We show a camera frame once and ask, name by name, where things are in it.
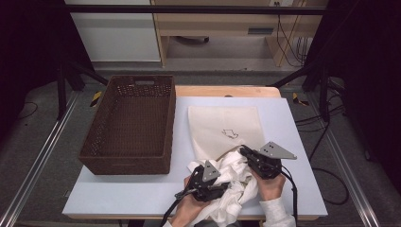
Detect bundle of black floor cables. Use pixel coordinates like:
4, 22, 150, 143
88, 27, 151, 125
293, 77, 348, 164

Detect thin black floor cable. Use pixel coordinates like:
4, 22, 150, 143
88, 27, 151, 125
18, 100, 39, 121

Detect brown woven basket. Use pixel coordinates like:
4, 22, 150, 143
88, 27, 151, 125
78, 74, 177, 176

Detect white garment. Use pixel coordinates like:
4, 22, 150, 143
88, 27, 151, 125
186, 148, 263, 227

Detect hanging desk cables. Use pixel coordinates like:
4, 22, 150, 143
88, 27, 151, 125
274, 1, 314, 68

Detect yellow black tape piece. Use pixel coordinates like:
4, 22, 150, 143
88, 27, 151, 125
290, 92, 311, 108
89, 91, 104, 109

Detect black horizontal bar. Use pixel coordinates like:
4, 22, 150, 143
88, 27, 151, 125
64, 4, 327, 16

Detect white cabinet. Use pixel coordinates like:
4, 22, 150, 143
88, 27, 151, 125
62, 0, 162, 63

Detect person's left hand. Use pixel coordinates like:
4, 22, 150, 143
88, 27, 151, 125
169, 175, 213, 227

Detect black curtain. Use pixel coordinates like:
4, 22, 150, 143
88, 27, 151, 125
302, 0, 401, 193
0, 0, 94, 141

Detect person's right hand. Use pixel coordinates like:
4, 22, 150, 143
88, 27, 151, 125
250, 169, 287, 202

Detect silver metal rail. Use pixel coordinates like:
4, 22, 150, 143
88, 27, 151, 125
0, 90, 80, 227
305, 94, 383, 227

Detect black metal stand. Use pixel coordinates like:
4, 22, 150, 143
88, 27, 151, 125
267, 61, 333, 123
56, 59, 110, 121

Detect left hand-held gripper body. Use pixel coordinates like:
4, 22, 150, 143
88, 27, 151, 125
188, 160, 229, 203

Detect looped black floor cable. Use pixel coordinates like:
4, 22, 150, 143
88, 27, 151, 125
311, 166, 351, 206

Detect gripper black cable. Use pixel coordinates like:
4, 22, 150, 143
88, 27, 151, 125
158, 188, 192, 227
279, 165, 300, 222

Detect cream drawstring bag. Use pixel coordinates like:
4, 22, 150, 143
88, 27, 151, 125
187, 105, 267, 163

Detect person's right white sleeve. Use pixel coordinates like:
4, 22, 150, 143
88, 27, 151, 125
258, 196, 298, 227

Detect light blue table board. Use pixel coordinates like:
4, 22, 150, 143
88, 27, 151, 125
61, 96, 329, 219

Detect light wooden desk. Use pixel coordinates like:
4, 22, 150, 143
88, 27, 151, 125
150, 0, 329, 68

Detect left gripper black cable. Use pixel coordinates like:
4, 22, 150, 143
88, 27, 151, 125
158, 188, 192, 227

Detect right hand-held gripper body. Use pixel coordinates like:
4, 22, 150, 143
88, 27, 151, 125
247, 141, 298, 181

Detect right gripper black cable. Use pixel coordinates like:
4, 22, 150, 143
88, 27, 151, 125
279, 165, 300, 222

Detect dark curved object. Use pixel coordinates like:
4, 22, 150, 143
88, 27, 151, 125
174, 35, 211, 45

